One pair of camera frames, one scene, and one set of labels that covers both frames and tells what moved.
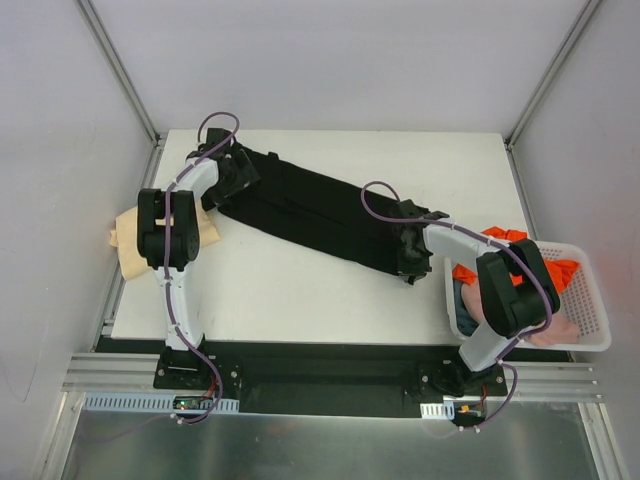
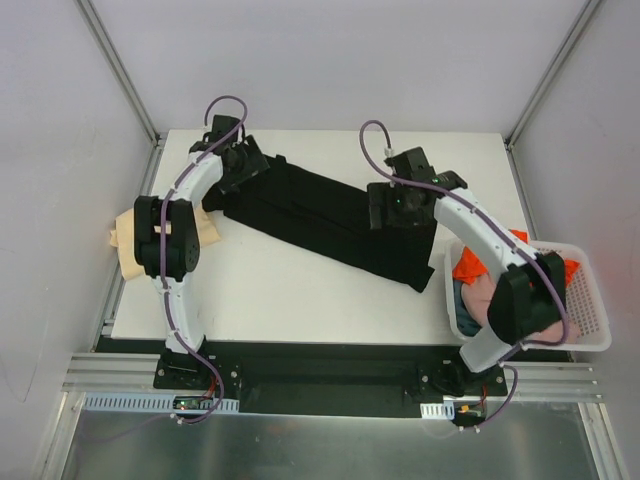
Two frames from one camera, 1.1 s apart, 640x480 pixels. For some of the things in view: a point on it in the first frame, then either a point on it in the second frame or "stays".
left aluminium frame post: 119,70 stays
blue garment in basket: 467,323 stays
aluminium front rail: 534,379 stays
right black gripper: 413,245 -> 379,206
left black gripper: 239,173 -> 250,163
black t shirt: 348,222 stays
